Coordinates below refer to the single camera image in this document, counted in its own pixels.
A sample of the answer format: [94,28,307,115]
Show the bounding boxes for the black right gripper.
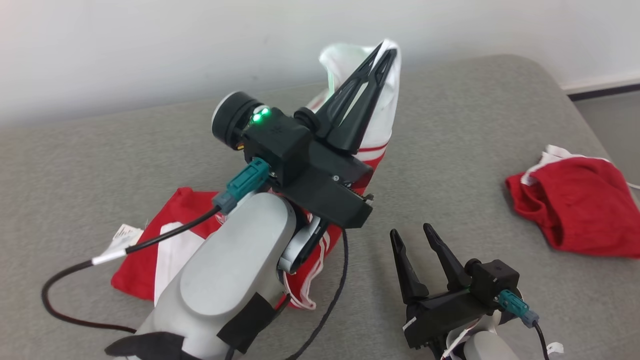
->
[390,223,496,351]

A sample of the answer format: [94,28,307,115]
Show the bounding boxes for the teal-plug right camera cable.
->
[496,290,563,360]

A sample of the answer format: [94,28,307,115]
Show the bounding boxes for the teal-plug left camera cable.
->
[41,159,273,333]

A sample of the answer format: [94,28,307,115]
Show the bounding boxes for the red white-striped shorts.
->
[505,145,640,259]

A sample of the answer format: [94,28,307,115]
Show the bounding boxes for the red white basketball jersey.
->
[111,39,402,311]

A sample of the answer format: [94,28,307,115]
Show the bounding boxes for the dark wall baseboard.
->
[562,75,640,102]

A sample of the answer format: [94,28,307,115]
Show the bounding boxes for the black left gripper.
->
[280,42,398,229]

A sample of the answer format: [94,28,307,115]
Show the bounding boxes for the thin black cable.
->
[285,227,350,360]

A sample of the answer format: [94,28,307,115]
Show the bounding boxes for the teal-plug camera cable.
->
[41,159,273,333]
[496,290,563,360]

